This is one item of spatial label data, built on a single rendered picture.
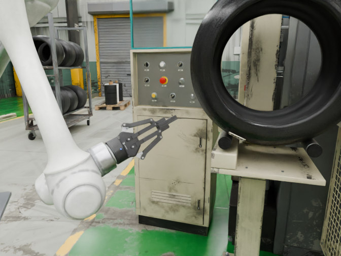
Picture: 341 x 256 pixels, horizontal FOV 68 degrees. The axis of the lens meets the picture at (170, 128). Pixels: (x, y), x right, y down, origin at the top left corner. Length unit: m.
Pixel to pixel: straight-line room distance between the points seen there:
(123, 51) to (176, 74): 8.82
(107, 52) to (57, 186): 10.16
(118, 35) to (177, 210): 9.18
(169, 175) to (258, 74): 0.92
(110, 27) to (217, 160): 9.95
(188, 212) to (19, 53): 1.47
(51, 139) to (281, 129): 0.66
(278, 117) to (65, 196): 0.88
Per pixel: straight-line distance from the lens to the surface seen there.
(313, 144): 0.92
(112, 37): 10.59
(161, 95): 1.69
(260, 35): 1.23
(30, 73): 0.67
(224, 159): 0.91
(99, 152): 0.73
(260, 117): 1.13
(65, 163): 0.56
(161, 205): 1.89
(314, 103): 1.15
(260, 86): 1.23
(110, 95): 7.21
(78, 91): 5.13
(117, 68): 10.50
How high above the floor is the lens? 1.16
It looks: 13 degrees down
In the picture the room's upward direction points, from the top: straight up
